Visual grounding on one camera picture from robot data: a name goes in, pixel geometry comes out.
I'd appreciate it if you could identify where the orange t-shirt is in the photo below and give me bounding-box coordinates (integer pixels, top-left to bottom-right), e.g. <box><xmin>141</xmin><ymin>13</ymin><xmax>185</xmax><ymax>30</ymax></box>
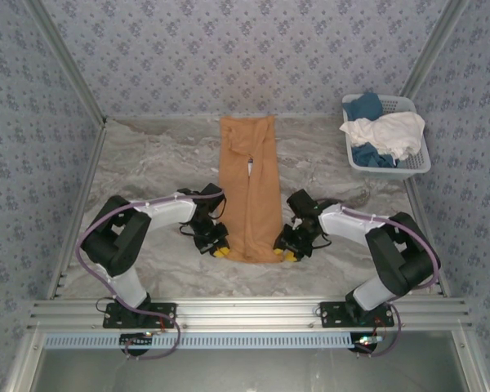
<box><xmin>218</xmin><ymin>114</ymin><xmax>283</xmax><ymax>265</ymax></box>

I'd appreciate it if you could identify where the black controller board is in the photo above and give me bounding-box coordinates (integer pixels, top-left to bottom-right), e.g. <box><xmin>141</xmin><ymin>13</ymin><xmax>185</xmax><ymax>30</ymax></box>
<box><xmin>119</xmin><ymin>332</ymin><xmax>154</xmax><ymax>349</ymax></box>
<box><xmin>350</xmin><ymin>333</ymin><xmax>383</xmax><ymax>353</ymax></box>

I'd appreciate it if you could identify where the pale plastic laundry basket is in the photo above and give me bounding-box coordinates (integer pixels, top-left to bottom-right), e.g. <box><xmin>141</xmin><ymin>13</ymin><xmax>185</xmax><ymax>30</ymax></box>
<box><xmin>341</xmin><ymin>93</ymin><xmax>432</xmax><ymax>180</ymax></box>

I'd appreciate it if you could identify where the blue t-shirt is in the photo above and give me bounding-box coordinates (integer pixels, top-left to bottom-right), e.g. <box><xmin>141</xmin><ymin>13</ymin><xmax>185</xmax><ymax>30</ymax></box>
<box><xmin>345</xmin><ymin>92</ymin><xmax>401</xmax><ymax>169</ymax></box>

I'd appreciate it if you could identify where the grey metal panel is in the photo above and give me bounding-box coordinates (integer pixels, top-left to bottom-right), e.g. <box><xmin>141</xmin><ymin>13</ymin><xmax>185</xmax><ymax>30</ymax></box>
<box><xmin>32</xmin><ymin>349</ymin><xmax>474</xmax><ymax>392</ymax></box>

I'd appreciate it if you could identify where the white t-shirt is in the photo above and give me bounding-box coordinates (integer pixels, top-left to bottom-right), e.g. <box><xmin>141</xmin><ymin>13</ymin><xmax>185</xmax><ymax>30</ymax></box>
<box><xmin>339</xmin><ymin>112</ymin><xmax>426</xmax><ymax>161</ymax></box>

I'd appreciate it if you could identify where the thin black left camera cable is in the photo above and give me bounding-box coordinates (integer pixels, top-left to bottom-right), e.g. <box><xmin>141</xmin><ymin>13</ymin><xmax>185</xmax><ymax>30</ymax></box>
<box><xmin>178</xmin><ymin>194</ymin><xmax>227</xmax><ymax>238</ymax></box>

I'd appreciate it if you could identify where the thin black camera cable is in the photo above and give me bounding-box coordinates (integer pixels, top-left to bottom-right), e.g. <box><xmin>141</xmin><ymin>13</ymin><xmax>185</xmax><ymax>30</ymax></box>
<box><xmin>178</xmin><ymin>194</ymin><xmax>227</xmax><ymax>238</ymax></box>
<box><xmin>310</xmin><ymin>232</ymin><xmax>333</xmax><ymax>250</ymax></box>

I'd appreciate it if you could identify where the thin black right camera cable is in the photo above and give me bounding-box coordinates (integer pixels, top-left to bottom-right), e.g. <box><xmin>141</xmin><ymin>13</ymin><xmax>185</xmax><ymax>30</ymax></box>
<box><xmin>310</xmin><ymin>232</ymin><xmax>333</xmax><ymax>250</ymax></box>

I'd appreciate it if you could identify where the aluminium mounting rail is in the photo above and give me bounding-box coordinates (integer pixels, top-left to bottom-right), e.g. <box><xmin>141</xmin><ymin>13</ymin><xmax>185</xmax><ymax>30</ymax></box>
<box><xmin>26</xmin><ymin>297</ymin><xmax>473</xmax><ymax>331</ymax></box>

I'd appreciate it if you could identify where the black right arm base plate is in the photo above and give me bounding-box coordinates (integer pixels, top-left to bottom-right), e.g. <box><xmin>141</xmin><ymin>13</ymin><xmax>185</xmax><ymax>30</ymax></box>
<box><xmin>318</xmin><ymin>301</ymin><xmax>395</xmax><ymax>328</ymax></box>

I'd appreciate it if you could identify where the slotted pale cable duct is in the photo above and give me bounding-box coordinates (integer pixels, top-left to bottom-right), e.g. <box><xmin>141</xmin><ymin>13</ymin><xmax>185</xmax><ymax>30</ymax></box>
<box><xmin>43</xmin><ymin>331</ymin><xmax>354</xmax><ymax>350</ymax></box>

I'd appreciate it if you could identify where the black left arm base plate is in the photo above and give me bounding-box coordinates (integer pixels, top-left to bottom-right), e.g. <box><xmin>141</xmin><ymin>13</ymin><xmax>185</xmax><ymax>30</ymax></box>
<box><xmin>101</xmin><ymin>301</ymin><xmax>179</xmax><ymax>330</ymax></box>

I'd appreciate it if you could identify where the aluminium side rail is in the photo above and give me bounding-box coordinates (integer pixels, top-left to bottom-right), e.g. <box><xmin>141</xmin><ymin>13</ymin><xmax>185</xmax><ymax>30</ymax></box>
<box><xmin>44</xmin><ymin>118</ymin><xmax>109</xmax><ymax>301</ymax></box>

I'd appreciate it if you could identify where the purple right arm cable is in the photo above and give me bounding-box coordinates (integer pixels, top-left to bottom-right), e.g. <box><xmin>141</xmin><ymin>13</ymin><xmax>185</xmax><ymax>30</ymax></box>
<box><xmin>316</xmin><ymin>198</ymin><xmax>441</xmax><ymax>359</ymax></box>

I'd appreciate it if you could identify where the aluminium frame post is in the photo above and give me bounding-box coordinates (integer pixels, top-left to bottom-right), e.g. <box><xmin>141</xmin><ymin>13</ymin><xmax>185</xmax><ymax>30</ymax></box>
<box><xmin>399</xmin><ymin>0</ymin><xmax>471</xmax><ymax>98</ymax></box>
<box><xmin>26</xmin><ymin>0</ymin><xmax>108</xmax><ymax>126</ymax></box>

